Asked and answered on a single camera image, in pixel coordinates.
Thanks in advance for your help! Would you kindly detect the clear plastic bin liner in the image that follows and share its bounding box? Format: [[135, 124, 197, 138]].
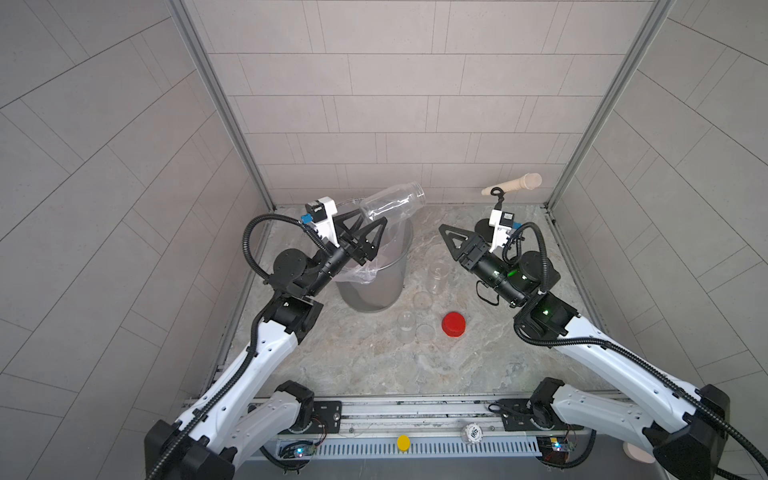
[[334, 222, 394, 285]]

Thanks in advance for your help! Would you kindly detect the grey mesh waste bin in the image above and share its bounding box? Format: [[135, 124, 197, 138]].
[[334, 220, 413, 313]]

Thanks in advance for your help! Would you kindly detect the right circuit board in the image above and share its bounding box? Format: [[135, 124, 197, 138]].
[[536, 436, 575, 465]]

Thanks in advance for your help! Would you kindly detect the beige handle on stand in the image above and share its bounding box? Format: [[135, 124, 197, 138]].
[[481, 173, 543, 196]]

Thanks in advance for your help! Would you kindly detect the aluminium rail frame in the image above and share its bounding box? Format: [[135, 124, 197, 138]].
[[161, 389, 673, 460]]

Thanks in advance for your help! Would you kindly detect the white round knob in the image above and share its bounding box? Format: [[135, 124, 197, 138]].
[[461, 423, 483, 445]]

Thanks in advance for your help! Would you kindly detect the yellow round button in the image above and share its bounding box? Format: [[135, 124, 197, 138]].
[[396, 434, 411, 452]]

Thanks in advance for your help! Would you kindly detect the left circuit board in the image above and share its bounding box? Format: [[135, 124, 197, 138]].
[[278, 440, 318, 460]]

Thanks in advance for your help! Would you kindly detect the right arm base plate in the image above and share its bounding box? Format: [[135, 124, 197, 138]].
[[487, 398, 584, 432]]

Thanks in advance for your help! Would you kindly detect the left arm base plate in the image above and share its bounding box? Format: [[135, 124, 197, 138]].
[[282, 400, 343, 436]]

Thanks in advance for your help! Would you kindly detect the pink oval pad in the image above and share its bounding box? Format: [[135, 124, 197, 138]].
[[622, 442, 656, 464]]

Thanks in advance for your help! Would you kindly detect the red jar lid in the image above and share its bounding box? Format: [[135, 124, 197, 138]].
[[441, 311, 467, 338]]

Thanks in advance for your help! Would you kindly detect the clear rice jar with lid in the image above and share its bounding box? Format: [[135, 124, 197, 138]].
[[427, 264, 451, 295]]

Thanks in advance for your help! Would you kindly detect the red lidded rice jar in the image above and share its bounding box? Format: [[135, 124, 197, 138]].
[[359, 182, 426, 224]]

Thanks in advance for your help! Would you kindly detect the clear jar lid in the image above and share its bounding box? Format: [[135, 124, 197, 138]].
[[416, 324, 435, 344], [413, 291, 433, 311]]

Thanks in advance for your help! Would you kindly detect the circuit board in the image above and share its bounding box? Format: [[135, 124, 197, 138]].
[[536, 436, 575, 465], [278, 440, 318, 460]]

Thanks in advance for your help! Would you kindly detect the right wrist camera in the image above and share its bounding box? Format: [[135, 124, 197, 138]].
[[488, 208, 516, 252]]

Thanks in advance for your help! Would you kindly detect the black stand with round base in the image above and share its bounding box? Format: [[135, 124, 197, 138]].
[[474, 186, 505, 242]]

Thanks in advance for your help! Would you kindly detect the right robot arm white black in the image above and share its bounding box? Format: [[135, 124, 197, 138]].
[[439, 222, 767, 479]]

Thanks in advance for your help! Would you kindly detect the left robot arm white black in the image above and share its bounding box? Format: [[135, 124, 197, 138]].
[[144, 211, 388, 479]]

